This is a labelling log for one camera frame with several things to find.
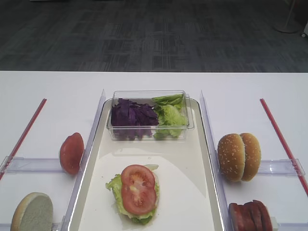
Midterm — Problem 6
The lettuce leaf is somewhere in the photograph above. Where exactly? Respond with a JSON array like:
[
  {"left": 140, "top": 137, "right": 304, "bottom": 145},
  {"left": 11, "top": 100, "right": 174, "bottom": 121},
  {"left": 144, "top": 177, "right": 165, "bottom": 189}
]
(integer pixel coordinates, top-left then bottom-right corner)
[{"left": 105, "top": 164, "right": 160, "bottom": 225}]

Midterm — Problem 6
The red tomato slice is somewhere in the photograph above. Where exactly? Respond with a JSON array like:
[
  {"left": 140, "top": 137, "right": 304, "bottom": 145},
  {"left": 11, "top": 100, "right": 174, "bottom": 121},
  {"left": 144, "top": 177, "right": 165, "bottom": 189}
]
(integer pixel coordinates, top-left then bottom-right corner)
[{"left": 121, "top": 165, "right": 156, "bottom": 215}]

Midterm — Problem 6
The green lettuce in container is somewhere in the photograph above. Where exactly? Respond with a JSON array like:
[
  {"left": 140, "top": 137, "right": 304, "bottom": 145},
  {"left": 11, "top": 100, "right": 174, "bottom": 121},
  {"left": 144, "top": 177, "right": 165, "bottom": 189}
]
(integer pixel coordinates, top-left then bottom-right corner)
[{"left": 152, "top": 94, "right": 188, "bottom": 140}]

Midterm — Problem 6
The outer tomato end slice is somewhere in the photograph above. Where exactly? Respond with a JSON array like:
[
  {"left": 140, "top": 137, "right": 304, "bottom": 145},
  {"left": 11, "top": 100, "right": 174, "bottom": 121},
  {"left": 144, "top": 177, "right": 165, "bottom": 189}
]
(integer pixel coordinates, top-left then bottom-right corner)
[{"left": 59, "top": 132, "right": 84, "bottom": 175}]

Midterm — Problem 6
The stack of meat slices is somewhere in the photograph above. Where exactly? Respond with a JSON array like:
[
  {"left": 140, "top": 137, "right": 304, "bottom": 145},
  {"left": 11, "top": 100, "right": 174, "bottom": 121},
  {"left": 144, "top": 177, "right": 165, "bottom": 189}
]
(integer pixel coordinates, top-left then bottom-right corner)
[{"left": 228, "top": 200, "right": 273, "bottom": 231}]

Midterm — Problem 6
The clear plastic salad container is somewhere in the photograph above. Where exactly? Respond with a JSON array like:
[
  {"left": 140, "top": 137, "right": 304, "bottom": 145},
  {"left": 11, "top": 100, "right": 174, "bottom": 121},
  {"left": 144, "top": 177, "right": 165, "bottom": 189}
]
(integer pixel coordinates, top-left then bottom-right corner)
[{"left": 106, "top": 90, "right": 194, "bottom": 141}]

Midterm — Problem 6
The shredded purple cabbage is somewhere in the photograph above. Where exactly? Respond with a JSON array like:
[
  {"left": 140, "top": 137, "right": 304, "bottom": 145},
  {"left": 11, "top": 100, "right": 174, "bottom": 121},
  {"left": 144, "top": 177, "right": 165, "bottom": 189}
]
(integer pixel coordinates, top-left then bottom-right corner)
[{"left": 111, "top": 99, "right": 158, "bottom": 140}]

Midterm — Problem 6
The sesame bun top front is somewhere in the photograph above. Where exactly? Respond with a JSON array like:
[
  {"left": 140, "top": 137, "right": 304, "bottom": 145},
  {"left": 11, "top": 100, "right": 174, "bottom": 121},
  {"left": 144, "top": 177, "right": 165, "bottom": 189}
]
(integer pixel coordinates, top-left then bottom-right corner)
[{"left": 217, "top": 133, "right": 245, "bottom": 182}]

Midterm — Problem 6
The sesame bun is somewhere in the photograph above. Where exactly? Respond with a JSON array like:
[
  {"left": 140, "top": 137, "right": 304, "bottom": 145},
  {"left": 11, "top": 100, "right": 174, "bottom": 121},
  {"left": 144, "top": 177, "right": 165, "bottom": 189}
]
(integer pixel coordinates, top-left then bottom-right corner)
[
  {"left": 240, "top": 133, "right": 261, "bottom": 181},
  {"left": 217, "top": 133, "right": 245, "bottom": 182}
]

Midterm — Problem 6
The white rectangular serving tray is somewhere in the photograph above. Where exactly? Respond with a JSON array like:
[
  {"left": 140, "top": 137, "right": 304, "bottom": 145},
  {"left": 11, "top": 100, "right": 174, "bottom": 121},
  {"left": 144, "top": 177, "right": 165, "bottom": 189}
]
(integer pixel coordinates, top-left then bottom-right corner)
[{"left": 69, "top": 99, "right": 223, "bottom": 231}]

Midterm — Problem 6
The sesame bun top rear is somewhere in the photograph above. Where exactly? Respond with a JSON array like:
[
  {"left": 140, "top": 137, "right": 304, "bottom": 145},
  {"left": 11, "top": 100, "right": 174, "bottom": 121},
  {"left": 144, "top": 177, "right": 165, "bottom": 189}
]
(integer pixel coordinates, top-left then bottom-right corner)
[{"left": 240, "top": 133, "right": 261, "bottom": 181}]

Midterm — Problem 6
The right red strip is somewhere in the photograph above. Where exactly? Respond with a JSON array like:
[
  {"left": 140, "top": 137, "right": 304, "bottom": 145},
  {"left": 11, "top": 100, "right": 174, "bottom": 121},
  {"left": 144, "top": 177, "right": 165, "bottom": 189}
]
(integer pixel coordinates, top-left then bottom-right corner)
[{"left": 260, "top": 98, "right": 308, "bottom": 194}]

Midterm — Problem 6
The red strip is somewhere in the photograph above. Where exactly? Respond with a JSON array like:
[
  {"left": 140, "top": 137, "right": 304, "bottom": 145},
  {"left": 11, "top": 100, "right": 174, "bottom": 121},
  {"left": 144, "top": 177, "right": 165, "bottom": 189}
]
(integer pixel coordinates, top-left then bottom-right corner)
[
  {"left": 260, "top": 98, "right": 308, "bottom": 194},
  {"left": 0, "top": 98, "right": 47, "bottom": 179}
]

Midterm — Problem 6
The clear sesame bun holder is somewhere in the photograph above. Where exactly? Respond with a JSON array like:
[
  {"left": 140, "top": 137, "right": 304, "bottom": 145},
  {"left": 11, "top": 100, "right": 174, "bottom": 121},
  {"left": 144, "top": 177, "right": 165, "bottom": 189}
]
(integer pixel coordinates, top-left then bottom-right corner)
[{"left": 257, "top": 159, "right": 305, "bottom": 176}]

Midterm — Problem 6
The left red strip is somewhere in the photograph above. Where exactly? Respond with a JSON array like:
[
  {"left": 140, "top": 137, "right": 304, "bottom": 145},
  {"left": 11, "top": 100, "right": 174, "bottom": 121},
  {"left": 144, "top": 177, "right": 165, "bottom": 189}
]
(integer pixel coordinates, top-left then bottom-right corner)
[{"left": 0, "top": 98, "right": 47, "bottom": 179}]

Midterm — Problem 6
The standing bun half left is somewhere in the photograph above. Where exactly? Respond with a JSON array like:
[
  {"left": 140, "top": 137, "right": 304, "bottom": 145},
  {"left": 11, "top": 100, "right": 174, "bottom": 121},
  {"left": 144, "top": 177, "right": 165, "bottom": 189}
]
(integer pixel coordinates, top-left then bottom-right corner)
[{"left": 10, "top": 192, "right": 53, "bottom": 231}]

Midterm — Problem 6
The white stand base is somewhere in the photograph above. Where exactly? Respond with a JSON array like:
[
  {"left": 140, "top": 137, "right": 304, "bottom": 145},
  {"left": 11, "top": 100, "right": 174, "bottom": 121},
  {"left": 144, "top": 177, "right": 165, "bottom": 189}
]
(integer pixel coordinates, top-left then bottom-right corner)
[{"left": 272, "top": 0, "right": 300, "bottom": 34}]

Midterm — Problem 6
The right clear tray rail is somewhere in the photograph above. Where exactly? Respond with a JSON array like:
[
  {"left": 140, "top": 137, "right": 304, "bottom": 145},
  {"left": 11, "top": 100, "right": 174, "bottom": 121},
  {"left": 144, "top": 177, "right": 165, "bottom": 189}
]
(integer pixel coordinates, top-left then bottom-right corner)
[{"left": 200, "top": 91, "right": 233, "bottom": 231}]

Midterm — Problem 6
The clear tray rail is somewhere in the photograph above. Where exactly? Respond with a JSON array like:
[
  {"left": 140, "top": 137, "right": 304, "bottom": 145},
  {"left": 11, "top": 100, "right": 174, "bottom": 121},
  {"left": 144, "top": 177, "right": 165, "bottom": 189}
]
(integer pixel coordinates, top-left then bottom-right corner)
[
  {"left": 59, "top": 91, "right": 106, "bottom": 231},
  {"left": 200, "top": 91, "right": 233, "bottom": 231}
]

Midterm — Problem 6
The left clear tray rail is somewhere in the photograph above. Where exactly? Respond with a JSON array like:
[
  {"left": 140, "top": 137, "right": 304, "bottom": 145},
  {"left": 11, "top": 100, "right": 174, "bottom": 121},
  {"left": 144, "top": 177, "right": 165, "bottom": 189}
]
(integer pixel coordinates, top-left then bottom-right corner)
[{"left": 59, "top": 91, "right": 106, "bottom": 231}]

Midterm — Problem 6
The clear tomato holder rail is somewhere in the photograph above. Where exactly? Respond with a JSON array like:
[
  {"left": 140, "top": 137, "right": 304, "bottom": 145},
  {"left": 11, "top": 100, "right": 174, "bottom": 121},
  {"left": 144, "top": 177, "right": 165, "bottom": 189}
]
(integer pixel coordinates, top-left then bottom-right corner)
[{"left": 0, "top": 156, "right": 64, "bottom": 173}]

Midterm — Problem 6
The clear meat holder rail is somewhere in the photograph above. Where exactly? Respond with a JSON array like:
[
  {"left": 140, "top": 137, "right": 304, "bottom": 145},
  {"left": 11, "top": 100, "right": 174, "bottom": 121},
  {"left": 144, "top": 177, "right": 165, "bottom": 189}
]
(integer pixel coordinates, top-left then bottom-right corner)
[{"left": 278, "top": 223, "right": 308, "bottom": 231}]

